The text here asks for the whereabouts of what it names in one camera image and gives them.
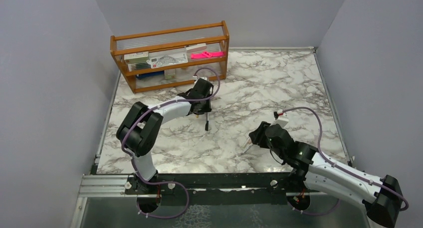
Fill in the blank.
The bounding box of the white marker black tip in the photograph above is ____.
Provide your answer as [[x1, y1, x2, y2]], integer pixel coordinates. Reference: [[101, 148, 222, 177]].
[[205, 112, 210, 131]]

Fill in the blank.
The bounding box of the white pen green end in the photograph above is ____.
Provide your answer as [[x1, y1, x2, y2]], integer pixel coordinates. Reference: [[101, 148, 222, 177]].
[[240, 146, 251, 155]]

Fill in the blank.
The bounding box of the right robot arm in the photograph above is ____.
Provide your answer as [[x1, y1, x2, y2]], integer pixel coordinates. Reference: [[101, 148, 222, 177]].
[[249, 122, 402, 228]]

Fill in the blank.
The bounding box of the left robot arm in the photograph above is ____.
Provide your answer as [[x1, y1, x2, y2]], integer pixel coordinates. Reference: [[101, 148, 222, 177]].
[[116, 78, 215, 194]]

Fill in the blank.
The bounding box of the pink plastic item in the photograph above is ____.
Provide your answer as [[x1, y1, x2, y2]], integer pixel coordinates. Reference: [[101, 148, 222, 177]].
[[191, 51, 225, 59]]

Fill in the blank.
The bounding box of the small beige box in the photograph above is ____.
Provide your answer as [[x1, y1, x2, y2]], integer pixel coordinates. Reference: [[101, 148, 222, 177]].
[[164, 69, 176, 79]]

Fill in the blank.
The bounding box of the white ruler card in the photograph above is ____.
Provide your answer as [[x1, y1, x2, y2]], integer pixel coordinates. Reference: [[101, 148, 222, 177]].
[[147, 53, 188, 68]]

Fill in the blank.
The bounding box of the wooden shelf rack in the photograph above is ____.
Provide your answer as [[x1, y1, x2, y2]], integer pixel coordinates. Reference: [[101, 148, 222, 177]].
[[110, 20, 230, 94]]

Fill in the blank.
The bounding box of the blue box lower shelf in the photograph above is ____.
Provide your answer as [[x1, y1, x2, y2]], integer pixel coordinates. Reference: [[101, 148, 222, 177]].
[[136, 71, 165, 80]]

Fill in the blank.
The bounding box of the white green box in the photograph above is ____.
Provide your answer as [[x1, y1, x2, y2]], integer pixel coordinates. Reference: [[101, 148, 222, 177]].
[[123, 51, 149, 64]]

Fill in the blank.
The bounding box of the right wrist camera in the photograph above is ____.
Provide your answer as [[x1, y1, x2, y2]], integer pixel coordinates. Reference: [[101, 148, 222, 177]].
[[271, 110, 289, 128]]

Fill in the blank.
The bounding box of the black mounting rail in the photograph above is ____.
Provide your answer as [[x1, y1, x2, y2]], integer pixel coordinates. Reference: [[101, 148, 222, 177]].
[[124, 172, 309, 206]]

